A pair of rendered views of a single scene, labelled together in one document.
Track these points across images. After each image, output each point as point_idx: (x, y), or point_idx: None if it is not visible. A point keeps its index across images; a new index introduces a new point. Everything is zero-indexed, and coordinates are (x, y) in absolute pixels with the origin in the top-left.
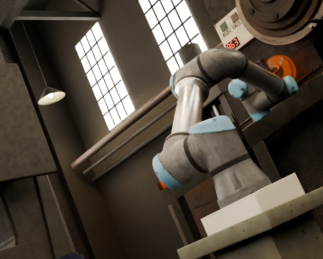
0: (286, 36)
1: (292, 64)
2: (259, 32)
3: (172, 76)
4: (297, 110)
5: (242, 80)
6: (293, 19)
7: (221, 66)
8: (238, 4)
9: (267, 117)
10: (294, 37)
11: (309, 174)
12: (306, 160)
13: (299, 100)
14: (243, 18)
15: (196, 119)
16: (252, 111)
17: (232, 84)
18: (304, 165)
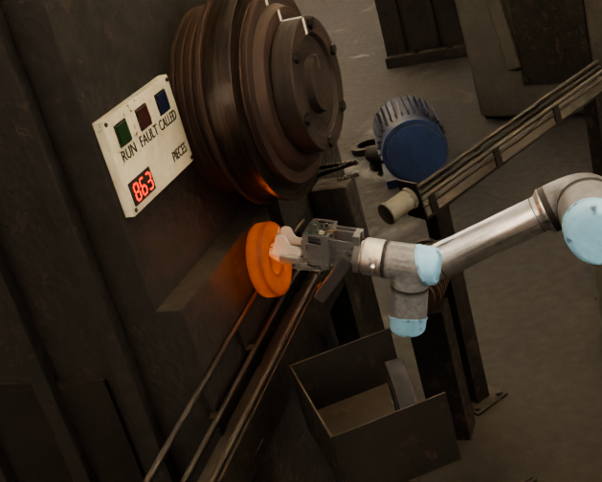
0: (294, 185)
1: None
2: (276, 166)
3: None
4: (316, 331)
5: (526, 239)
6: (319, 155)
7: None
8: (236, 92)
9: (288, 355)
10: (301, 189)
11: (279, 472)
12: (275, 445)
13: (316, 311)
14: (244, 126)
15: None
16: (426, 314)
17: (440, 254)
18: (274, 455)
